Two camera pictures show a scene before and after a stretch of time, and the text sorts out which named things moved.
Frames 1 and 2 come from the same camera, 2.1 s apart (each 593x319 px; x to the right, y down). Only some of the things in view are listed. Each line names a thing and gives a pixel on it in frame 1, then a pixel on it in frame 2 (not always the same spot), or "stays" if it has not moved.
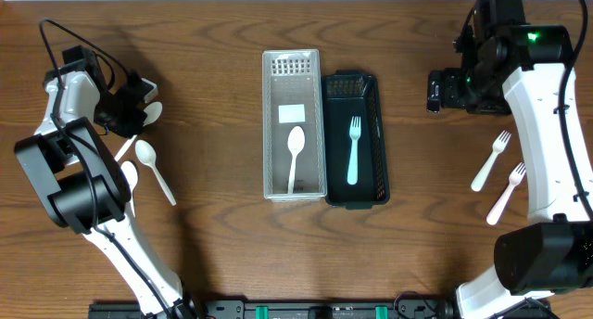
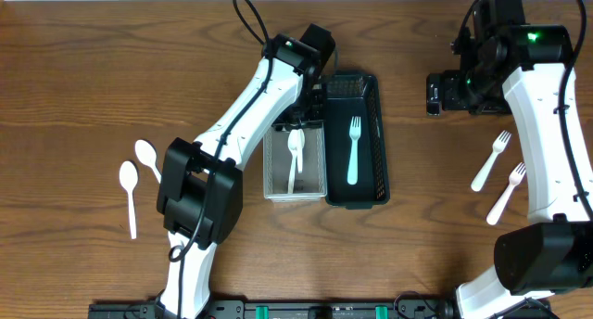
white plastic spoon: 132,173 stays
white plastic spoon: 153,112 → 299,148
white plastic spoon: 296,141 stays
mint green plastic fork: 354,132 stays
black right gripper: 434,90 stays
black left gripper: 128,120 → 296,124
